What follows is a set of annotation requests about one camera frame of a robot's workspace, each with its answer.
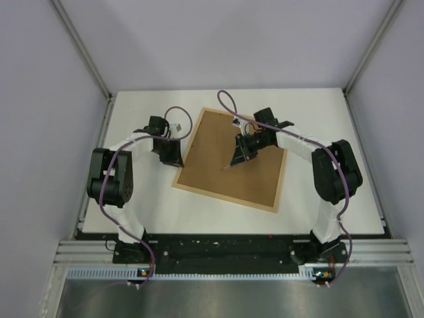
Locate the right aluminium corner post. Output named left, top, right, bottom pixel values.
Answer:
left=342, top=0, right=407, bottom=95

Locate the light wooden picture frame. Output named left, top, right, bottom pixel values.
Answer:
left=173, top=107, right=288, bottom=213

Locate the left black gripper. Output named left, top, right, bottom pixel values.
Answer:
left=154, top=137, right=184, bottom=168

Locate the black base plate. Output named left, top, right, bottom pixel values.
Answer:
left=113, top=234, right=347, bottom=274

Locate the aluminium corner post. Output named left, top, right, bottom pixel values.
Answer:
left=342, top=0, right=407, bottom=95
left=49, top=0, right=114, bottom=100

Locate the left aluminium corner post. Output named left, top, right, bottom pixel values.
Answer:
left=49, top=0, right=114, bottom=100

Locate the aluminium front rail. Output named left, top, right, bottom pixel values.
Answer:
left=54, top=239, right=414, bottom=267

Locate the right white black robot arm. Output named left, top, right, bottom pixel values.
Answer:
left=229, top=108, right=363, bottom=264

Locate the grey slotted cable duct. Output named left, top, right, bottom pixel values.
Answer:
left=66, top=266, right=324, bottom=283

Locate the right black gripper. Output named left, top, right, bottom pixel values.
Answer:
left=231, top=131, right=271, bottom=167

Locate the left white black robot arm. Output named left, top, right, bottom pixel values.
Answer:
left=86, top=116, right=193, bottom=263

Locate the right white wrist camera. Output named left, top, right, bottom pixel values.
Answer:
left=232, top=116, right=250, bottom=136

